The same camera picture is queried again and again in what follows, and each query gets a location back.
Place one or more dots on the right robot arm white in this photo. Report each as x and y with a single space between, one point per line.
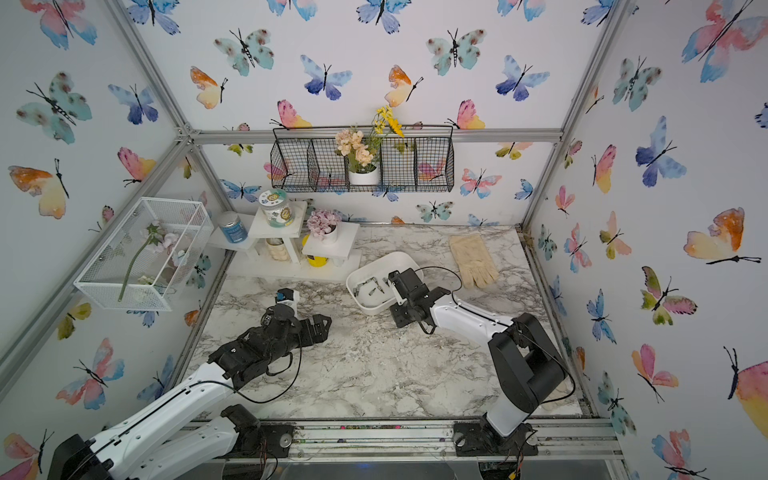
528 366

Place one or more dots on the white pot flower bouquet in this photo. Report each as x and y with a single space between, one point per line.
361 148

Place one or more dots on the green lidded jar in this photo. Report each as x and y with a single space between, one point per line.
276 207

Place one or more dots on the black wire wall basket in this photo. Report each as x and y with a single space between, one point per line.
411 159

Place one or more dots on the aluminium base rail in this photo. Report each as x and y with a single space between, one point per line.
399 440

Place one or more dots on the white wire mesh box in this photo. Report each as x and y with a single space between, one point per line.
101 279

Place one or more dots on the artificial pink flower stem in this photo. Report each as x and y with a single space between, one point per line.
151 268

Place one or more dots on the white tiered wooden shelf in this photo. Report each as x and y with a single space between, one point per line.
252 258

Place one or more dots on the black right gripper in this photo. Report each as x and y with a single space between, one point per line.
398 318

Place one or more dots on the yellow plastic bottle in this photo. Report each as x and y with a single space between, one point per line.
317 262

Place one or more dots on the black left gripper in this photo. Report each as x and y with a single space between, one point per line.
321 332

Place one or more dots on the cream bubble pot with succulent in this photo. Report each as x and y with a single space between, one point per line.
277 249

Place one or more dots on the white pot pink flowers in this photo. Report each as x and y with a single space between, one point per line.
323 225

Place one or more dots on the blue can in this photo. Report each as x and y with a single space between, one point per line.
232 227

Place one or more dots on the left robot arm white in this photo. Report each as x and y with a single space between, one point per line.
150 444

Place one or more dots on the beige work glove far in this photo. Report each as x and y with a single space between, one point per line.
476 266

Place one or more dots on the white plastic storage box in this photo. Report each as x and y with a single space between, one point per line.
380 269

